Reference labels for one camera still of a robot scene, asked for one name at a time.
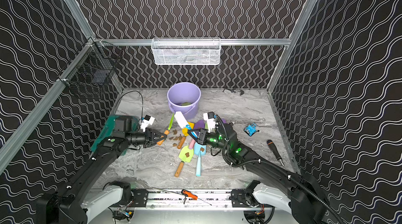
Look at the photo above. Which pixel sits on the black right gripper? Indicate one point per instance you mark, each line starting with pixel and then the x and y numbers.
pixel 203 136

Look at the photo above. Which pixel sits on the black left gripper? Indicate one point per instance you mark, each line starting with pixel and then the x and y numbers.
pixel 148 138

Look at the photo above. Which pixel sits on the green pointed trowel wooden handle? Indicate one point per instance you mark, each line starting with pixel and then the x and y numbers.
pixel 167 130

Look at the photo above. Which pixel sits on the yellow square trowel wooden handle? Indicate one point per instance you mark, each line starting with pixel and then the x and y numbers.
pixel 185 133

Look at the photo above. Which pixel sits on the white brush blue handle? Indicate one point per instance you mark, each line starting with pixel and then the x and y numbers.
pixel 182 122

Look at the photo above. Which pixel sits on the light green square trowel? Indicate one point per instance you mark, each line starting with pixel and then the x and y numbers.
pixel 186 156

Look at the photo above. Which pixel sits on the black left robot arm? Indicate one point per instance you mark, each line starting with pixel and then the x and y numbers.
pixel 64 206

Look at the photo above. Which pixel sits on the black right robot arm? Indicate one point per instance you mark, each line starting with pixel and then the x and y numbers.
pixel 306 200

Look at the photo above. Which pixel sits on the light blue trowel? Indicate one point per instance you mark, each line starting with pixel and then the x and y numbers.
pixel 199 150

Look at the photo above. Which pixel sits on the brown soil pieces on table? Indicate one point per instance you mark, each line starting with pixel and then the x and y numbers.
pixel 176 137

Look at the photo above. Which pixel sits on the purple plastic bucket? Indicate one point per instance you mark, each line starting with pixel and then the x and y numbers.
pixel 181 93

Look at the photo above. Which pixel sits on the blue tape measure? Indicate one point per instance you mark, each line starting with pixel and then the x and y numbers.
pixel 251 129

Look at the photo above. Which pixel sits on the green plastic tool case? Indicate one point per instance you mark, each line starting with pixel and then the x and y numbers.
pixel 110 126

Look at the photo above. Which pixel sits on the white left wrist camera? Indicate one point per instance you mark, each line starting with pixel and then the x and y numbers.
pixel 146 121

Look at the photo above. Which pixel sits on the purple trowel pink handle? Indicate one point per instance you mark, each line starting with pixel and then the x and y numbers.
pixel 198 128

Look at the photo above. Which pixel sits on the black orange screwdriver handle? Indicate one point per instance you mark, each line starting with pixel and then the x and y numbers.
pixel 275 151

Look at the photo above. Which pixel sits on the orange handled screwdriver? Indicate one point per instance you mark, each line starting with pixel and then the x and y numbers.
pixel 188 194

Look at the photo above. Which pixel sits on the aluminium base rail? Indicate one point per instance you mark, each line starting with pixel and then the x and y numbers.
pixel 172 199

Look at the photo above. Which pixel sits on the white wire basket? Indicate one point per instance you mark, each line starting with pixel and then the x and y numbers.
pixel 186 51

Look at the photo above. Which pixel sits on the black wire basket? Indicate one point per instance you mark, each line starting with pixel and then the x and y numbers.
pixel 93 74

